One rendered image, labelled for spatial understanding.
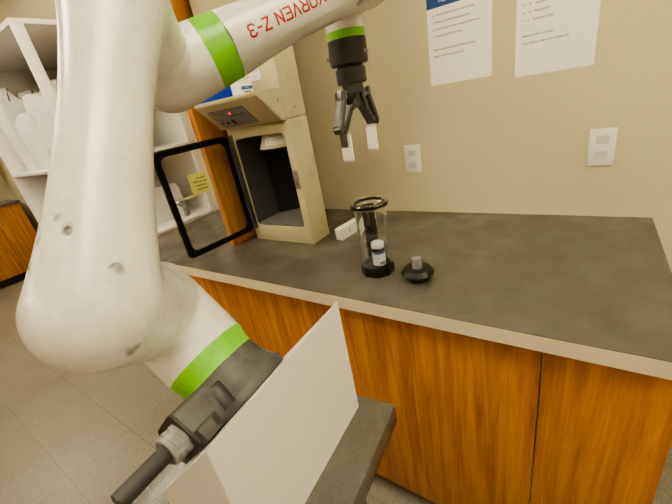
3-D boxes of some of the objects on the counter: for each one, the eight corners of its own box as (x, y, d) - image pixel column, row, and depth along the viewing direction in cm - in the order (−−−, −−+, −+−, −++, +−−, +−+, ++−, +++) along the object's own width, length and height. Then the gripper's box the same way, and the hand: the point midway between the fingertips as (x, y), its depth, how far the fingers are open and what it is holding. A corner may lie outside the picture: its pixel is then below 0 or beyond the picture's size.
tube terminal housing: (292, 218, 173) (250, 42, 142) (347, 221, 155) (312, 20, 124) (257, 238, 155) (200, 42, 124) (314, 244, 137) (264, 16, 106)
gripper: (361, 67, 96) (371, 146, 105) (307, 72, 78) (324, 167, 87) (385, 61, 92) (394, 144, 100) (335, 65, 74) (350, 166, 82)
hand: (361, 151), depth 93 cm, fingers open, 13 cm apart
